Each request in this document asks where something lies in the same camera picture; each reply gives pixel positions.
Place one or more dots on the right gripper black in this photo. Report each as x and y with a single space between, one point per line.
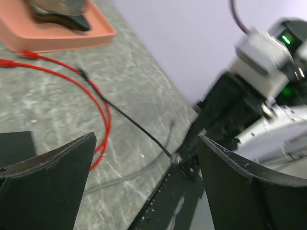
232 105

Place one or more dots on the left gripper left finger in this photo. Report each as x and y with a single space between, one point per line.
45 192

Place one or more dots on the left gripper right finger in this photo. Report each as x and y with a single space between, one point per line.
244 195

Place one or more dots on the black network switch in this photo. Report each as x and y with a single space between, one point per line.
16 147

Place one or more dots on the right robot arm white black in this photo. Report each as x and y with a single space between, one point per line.
270 139

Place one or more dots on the salmon pink tray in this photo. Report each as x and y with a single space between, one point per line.
19 31

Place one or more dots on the dark blue star dish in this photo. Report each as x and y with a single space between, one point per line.
67 13

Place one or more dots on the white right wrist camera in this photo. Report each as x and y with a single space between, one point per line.
261 60

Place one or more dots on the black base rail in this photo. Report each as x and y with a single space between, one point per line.
173 202

